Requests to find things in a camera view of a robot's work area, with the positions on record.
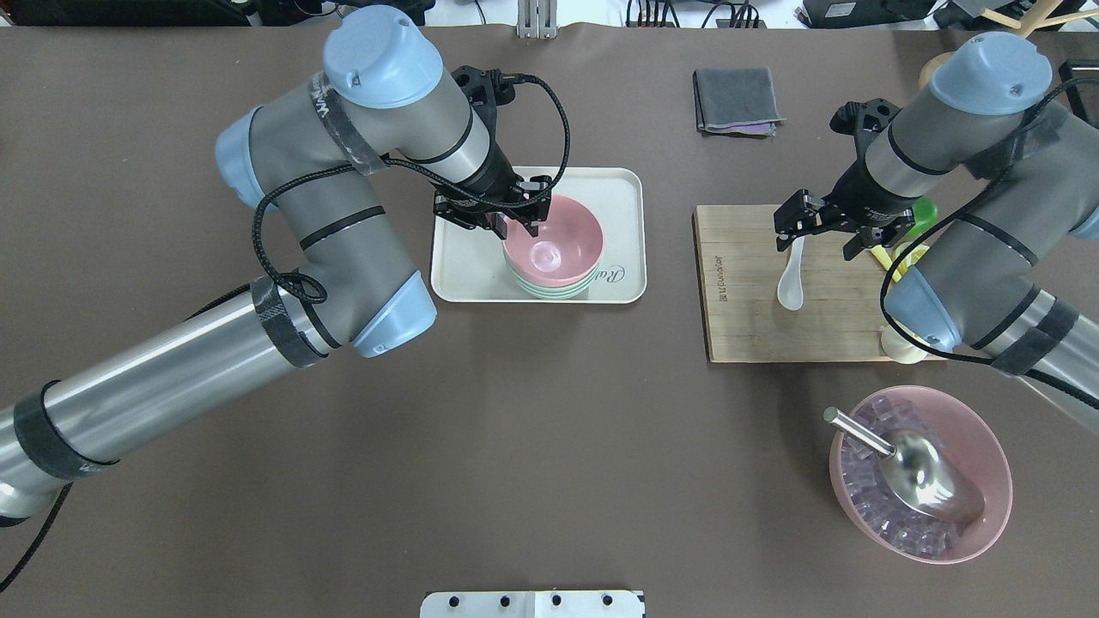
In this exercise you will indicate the green bowl stack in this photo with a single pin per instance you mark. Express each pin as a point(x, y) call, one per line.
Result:
point(563, 292)

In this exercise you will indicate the yellow plastic knife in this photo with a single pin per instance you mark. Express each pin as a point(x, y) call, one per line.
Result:
point(882, 256)

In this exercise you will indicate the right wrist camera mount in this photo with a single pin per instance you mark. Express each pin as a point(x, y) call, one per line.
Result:
point(864, 121)

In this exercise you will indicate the cream serving tray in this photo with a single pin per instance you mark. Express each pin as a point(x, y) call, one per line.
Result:
point(470, 265)

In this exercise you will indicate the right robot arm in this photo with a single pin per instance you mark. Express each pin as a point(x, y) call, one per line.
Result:
point(990, 108)

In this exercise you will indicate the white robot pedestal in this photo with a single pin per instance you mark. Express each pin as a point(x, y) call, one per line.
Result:
point(547, 603)

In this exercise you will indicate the white ceramic spoon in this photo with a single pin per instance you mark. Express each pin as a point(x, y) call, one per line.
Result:
point(789, 291)

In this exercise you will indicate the small pink bowl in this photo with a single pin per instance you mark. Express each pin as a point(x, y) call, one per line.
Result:
point(569, 245)

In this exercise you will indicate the lemon slice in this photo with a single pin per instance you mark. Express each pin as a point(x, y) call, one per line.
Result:
point(902, 265)

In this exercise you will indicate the grey folded cloth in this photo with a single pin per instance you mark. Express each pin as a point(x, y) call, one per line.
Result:
point(735, 101)

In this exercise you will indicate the bamboo cutting board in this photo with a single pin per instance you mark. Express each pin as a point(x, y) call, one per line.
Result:
point(740, 267)

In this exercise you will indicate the large pink ice bowl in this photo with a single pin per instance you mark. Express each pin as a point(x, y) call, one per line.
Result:
point(962, 436)

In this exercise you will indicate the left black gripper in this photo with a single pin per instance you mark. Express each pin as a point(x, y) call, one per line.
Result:
point(495, 181)

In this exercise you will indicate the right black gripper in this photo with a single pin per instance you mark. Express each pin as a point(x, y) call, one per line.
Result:
point(856, 197)

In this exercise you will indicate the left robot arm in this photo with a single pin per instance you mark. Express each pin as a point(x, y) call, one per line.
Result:
point(335, 272)

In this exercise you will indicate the green lime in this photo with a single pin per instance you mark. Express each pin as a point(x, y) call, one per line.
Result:
point(924, 216)

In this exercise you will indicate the metal ice scoop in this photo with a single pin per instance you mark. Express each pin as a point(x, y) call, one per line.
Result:
point(918, 474)

